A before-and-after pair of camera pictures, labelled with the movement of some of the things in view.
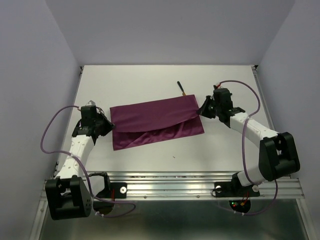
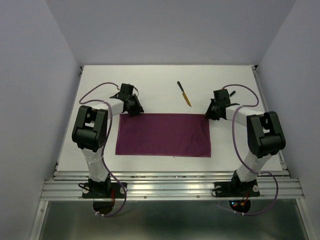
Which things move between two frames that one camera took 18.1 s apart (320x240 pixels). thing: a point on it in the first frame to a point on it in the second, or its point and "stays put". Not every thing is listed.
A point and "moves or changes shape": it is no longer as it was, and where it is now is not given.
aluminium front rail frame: [189, 185] stays put
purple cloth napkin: [150, 122] moves or changes shape
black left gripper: [109, 127] to [138, 108]
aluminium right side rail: [256, 70] stays put
